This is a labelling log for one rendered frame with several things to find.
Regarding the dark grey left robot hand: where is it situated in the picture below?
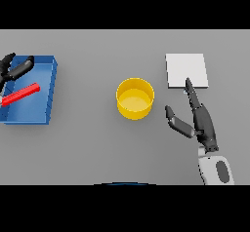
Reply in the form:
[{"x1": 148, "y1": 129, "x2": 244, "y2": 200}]
[{"x1": 0, "y1": 52, "x2": 35, "y2": 97}]

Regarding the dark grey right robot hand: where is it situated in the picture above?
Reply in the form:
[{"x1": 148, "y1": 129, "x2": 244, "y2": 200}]
[{"x1": 164, "y1": 77, "x2": 220, "y2": 153}]

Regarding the red beaker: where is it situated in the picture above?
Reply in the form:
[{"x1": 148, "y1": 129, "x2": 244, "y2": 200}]
[{"x1": 0, "y1": 82, "x2": 41, "y2": 107}]

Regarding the yellow bowl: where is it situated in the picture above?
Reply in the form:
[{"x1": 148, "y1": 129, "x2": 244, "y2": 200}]
[{"x1": 115, "y1": 77, "x2": 155, "y2": 121}]

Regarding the pale square measuring scale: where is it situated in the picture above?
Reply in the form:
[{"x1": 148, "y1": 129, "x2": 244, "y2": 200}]
[{"x1": 165, "y1": 53, "x2": 210, "y2": 90}]

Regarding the blue tray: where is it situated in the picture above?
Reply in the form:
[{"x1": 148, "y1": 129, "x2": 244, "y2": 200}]
[{"x1": 0, "y1": 55, "x2": 59, "y2": 126}]

